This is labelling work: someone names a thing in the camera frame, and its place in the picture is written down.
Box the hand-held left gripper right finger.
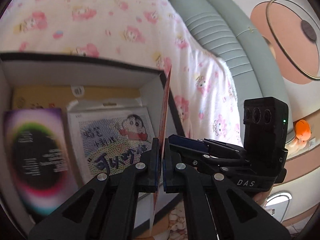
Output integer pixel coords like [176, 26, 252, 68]
[162, 152, 292, 240]

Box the large cartoon face panel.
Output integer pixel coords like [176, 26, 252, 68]
[215, 0, 320, 230]

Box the white cartoon-print packet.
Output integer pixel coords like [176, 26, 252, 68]
[66, 99, 157, 185]

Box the black rainbow-print box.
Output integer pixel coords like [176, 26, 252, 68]
[2, 107, 80, 217]

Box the white cardboard box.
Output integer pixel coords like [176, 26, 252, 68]
[0, 52, 185, 233]

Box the grey-green padded headboard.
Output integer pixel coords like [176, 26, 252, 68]
[165, 0, 295, 135]

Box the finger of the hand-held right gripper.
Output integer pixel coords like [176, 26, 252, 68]
[167, 134, 220, 160]
[204, 138, 247, 159]

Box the pink printed blanket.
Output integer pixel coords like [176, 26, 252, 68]
[0, 0, 247, 233]

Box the orange plush toy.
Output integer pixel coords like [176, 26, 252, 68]
[287, 119, 312, 150]

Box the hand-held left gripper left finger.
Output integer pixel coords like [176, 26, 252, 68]
[28, 137, 160, 240]

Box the yellow flat packet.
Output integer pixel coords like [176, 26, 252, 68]
[11, 86, 142, 110]

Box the red card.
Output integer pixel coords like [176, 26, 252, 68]
[149, 64, 173, 230]

